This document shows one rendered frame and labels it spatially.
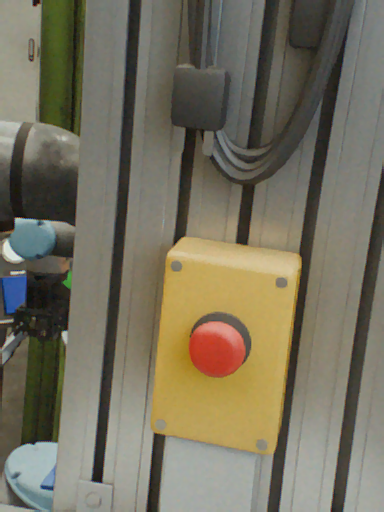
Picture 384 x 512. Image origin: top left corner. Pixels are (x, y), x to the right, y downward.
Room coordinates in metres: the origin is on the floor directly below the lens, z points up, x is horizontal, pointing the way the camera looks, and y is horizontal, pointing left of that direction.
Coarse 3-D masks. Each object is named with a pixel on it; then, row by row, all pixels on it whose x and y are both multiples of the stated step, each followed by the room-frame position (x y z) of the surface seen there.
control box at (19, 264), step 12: (0, 252) 1.76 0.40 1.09; (0, 264) 1.75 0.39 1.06; (12, 264) 1.76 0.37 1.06; (24, 264) 1.77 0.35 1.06; (72, 264) 1.83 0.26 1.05; (0, 276) 1.74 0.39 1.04; (12, 276) 1.75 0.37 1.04; (0, 288) 1.72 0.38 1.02; (0, 300) 1.71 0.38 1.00; (0, 312) 1.70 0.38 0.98; (0, 324) 1.70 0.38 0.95
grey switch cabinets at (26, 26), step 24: (0, 0) 7.13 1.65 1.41; (24, 0) 7.14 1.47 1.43; (0, 24) 7.13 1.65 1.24; (24, 24) 7.14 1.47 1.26; (0, 48) 7.13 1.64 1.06; (24, 48) 7.14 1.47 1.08; (0, 72) 7.13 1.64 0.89; (24, 72) 7.14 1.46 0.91; (0, 96) 7.13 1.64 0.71; (24, 96) 7.14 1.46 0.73; (24, 120) 7.14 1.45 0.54
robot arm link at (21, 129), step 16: (0, 128) 1.04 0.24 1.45; (16, 128) 1.04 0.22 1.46; (0, 144) 1.02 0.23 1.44; (16, 144) 1.02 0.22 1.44; (0, 160) 1.01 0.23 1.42; (16, 160) 1.01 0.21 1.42; (0, 176) 1.01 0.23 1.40; (16, 176) 1.01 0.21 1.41; (0, 192) 1.01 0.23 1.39; (16, 192) 1.01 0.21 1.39; (0, 208) 1.03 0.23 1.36; (16, 208) 1.02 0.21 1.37; (0, 224) 1.03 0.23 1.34; (0, 240) 1.05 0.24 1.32
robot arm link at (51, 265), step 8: (48, 256) 1.49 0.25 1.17; (56, 256) 1.49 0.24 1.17; (32, 264) 1.49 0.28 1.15; (40, 264) 1.49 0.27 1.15; (48, 264) 1.49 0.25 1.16; (56, 264) 1.49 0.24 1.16; (64, 264) 1.50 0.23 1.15; (40, 272) 1.49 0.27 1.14; (48, 272) 1.49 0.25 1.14; (56, 272) 1.49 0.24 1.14
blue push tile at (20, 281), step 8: (0, 280) 1.73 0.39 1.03; (8, 280) 1.73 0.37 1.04; (16, 280) 1.74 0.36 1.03; (24, 280) 1.75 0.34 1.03; (8, 288) 1.72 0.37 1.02; (16, 288) 1.73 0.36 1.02; (24, 288) 1.74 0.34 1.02; (8, 296) 1.72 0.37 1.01; (16, 296) 1.72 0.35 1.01; (24, 296) 1.73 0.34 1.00; (8, 304) 1.71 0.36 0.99; (16, 304) 1.72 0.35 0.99; (8, 312) 1.70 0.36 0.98
